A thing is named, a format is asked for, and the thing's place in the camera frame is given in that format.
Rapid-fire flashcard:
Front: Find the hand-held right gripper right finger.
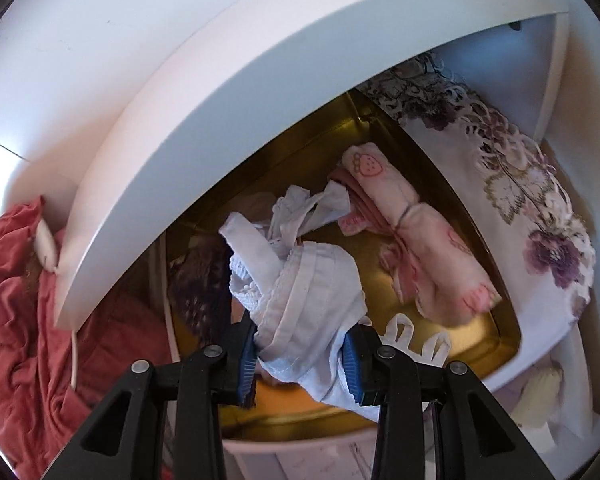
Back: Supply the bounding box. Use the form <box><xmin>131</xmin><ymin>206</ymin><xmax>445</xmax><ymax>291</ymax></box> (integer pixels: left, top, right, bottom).
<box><xmin>342</xmin><ymin>324</ymin><xmax>556</xmax><ymax>480</ymax></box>

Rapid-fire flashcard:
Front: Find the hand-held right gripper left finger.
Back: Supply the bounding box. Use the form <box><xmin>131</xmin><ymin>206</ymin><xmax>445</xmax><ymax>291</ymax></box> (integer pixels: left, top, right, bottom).
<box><xmin>42</xmin><ymin>317</ymin><xmax>258</xmax><ymax>480</ymax></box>

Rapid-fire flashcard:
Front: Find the white lace garment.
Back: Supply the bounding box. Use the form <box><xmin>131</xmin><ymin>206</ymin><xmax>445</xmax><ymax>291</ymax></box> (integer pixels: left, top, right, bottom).
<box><xmin>219</xmin><ymin>182</ymin><xmax>453</xmax><ymax>406</ymax></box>

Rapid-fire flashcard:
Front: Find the brown underwear navy lace patch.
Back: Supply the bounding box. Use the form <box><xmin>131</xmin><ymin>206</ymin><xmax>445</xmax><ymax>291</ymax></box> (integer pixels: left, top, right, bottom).
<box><xmin>169</xmin><ymin>242</ymin><xmax>237</xmax><ymax>341</ymax></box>

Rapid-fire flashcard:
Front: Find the pink strawberry print garment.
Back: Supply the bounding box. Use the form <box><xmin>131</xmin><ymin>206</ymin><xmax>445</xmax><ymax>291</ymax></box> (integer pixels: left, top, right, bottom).
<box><xmin>327</xmin><ymin>144</ymin><xmax>504</xmax><ymax>327</ymax></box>

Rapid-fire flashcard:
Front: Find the brown tin box gold inside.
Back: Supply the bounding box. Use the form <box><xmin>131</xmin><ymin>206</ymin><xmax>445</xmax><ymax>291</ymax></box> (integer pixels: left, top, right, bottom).
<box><xmin>165</xmin><ymin>87</ymin><xmax>525</xmax><ymax>443</ymax></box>

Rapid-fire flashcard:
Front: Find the cream soft cloth item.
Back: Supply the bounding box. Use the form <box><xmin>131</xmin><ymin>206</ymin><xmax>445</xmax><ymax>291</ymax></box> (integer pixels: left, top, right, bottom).
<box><xmin>517</xmin><ymin>365</ymin><xmax>566</xmax><ymax>428</ymax></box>

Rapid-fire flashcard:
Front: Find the white floral embroidered cloth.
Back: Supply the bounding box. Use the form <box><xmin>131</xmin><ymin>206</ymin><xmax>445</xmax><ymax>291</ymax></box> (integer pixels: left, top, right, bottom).
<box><xmin>355</xmin><ymin>54</ymin><xmax>597</xmax><ymax>351</ymax></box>

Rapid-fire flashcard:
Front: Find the white heating controller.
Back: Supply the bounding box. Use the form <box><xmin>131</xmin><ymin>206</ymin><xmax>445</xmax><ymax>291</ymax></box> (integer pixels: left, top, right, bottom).
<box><xmin>34</xmin><ymin>222</ymin><xmax>61</xmax><ymax>272</ymax></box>

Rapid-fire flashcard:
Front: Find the red blanket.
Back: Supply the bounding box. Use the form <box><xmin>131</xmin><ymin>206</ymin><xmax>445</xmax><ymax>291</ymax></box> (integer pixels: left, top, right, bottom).
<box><xmin>0</xmin><ymin>195</ymin><xmax>181</xmax><ymax>480</ymax></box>

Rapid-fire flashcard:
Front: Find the white nightstand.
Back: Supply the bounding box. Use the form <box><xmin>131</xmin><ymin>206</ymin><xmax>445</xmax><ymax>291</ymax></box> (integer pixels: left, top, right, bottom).
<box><xmin>0</xmin><ymin>0</ymin><xmax>588</xmax><ymax>333</ymax></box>

